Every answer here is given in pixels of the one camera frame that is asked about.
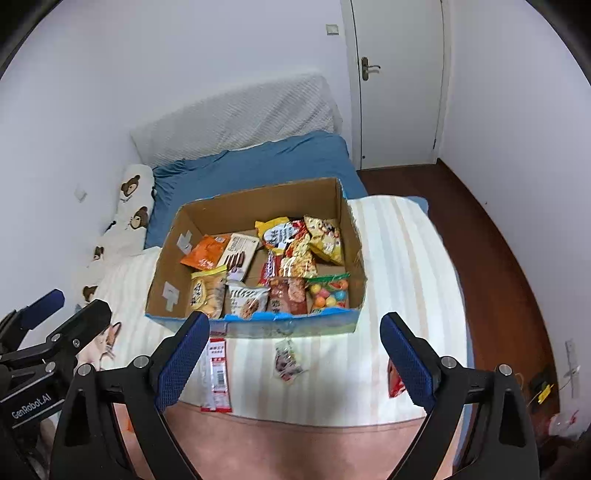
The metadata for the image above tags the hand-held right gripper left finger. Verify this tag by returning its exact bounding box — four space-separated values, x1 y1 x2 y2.
48 311 212 480

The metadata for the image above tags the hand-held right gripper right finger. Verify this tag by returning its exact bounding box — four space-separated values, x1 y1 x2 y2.
380 311 541 480

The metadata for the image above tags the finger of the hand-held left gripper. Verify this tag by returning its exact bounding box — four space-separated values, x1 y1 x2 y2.
0 289 65 344
44 299 113 370

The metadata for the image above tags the small red packet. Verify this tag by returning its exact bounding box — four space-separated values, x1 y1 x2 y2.
387 357 407 400

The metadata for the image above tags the long red and white packet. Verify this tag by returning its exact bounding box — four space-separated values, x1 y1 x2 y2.
201 332 234 413

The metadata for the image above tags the clear yellow cookie packet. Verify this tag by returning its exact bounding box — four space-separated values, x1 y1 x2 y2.
191 268 228 320

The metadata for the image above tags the cardboard box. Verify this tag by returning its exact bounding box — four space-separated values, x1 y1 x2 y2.
144 176 368 340

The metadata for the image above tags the white nut bar packet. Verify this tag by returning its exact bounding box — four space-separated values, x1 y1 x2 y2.
225 281 271 320

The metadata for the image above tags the green candy ball packet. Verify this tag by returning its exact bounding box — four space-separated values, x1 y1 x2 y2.
305 273 352 315

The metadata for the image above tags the small clear dark packet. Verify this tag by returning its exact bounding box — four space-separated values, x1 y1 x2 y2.
272 339 309 383

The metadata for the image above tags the orange snack packet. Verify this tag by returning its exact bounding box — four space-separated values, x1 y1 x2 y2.
180 234 232 271

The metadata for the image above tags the white chocolate wafer packet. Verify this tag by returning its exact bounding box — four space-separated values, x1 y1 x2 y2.
217 233 260 282

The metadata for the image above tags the orange and brown cake packet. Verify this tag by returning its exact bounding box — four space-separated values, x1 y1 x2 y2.
268 276 308 317

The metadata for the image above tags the yellow panda print packet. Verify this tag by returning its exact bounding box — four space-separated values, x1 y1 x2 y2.
302 215 345 266

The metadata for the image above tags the clear crispy noodle packet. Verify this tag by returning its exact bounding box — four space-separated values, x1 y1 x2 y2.
277 220 319 278

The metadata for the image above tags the yellow and red noodle packet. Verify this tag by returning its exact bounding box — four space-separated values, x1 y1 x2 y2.
255 217 303 287

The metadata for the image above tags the bear print pillow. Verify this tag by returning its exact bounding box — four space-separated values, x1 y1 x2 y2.
74 164 155 305

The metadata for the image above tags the black socket with yellow plug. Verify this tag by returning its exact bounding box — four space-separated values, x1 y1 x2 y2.
530 371 553 405

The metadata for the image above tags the crumpled plastic bag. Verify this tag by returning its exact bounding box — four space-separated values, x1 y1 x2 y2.
549 410 589 439

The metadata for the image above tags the blue bed sheet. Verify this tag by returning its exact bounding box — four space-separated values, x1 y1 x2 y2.
145 130 428 250

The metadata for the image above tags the grey textured pillow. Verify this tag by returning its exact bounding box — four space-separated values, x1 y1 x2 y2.
130 71 342 167

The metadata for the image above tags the white door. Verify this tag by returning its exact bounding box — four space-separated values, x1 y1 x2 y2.
351 0 451 171

